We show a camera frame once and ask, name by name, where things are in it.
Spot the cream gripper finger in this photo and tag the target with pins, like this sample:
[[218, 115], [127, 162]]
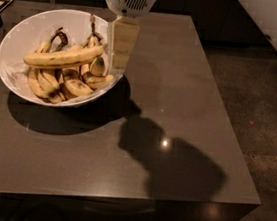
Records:
[[122, 36]]

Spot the long top banana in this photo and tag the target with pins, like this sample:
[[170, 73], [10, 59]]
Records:
[[62, 59]]

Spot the white bowl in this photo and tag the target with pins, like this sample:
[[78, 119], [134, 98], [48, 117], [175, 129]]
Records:
[[26, 37]]

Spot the banana bunch in bowl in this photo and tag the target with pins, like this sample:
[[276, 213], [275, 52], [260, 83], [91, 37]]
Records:
[[64, 84]]

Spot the white paper bowl liner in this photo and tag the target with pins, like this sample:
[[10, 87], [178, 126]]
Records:
[[67, 86]]

